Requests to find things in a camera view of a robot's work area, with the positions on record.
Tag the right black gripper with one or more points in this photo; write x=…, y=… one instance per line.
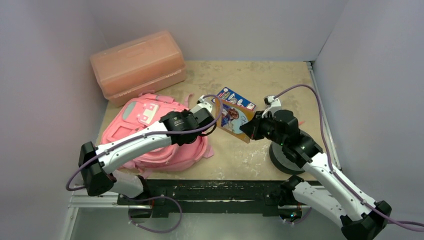
x=253, y=127

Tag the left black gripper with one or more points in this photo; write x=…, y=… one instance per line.
x=187, y=112

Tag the magenta thin book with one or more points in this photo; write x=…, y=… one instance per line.
x=232, y=117

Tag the blue comic book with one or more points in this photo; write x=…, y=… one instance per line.
x=230, y=96

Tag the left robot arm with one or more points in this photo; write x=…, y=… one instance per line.
x=98, y=164

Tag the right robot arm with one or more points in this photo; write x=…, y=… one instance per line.
x=352, y=210

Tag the dark grey tape roll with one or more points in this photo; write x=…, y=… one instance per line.
x=277, y=153

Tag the orange translucent plastic box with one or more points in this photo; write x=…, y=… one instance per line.
x=150, y=63

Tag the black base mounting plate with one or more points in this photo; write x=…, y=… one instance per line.
x=270, y=198

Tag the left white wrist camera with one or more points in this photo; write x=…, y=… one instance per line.
x=203, y=103

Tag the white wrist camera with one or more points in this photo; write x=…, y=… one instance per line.
x=203, y=103
x=272, y=105

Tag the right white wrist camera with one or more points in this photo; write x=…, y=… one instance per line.
x=272, y=105

